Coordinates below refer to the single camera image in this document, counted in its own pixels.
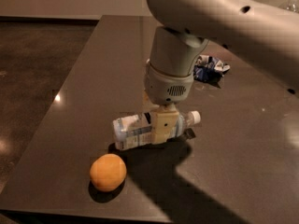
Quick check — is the crumpled blue white chip bag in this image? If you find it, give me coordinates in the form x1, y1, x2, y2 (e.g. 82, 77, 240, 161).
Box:
193, 55, 230, 83

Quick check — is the orange fruit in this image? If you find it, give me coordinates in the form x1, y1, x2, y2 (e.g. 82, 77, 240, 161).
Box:
90, 154, 127, 192

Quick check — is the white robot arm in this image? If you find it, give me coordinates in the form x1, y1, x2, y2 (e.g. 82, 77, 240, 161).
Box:
144, 0, 299, 144

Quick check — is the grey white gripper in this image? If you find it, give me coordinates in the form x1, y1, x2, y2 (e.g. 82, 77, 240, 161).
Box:
144, 61, 193, 145

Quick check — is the blue label plastic bottle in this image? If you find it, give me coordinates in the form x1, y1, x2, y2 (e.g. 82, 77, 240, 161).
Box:
112, 111, 201, 150

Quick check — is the clear plastic bottle background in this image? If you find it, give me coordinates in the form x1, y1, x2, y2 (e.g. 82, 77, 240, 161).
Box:
279, 0, 299, 13

